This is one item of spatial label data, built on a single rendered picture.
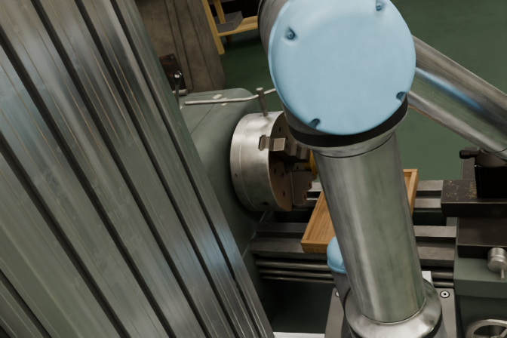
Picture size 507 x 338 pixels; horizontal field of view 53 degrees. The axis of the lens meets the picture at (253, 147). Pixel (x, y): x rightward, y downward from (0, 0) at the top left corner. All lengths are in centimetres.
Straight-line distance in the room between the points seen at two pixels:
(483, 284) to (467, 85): 77
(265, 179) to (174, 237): 96
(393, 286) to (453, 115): 22
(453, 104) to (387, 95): 23
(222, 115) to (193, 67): 310
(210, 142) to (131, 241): 106
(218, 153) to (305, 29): 113
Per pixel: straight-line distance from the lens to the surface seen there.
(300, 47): 40
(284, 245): 163
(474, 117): 68
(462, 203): 140
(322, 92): 41
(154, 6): 458
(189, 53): 465
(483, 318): 146
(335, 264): 76
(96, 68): 45
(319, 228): 161
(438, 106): 65
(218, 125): 157
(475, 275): 135
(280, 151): 146
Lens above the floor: 191
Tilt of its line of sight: 29 degrees down
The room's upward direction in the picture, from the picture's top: 19 degrees counter-clockwise
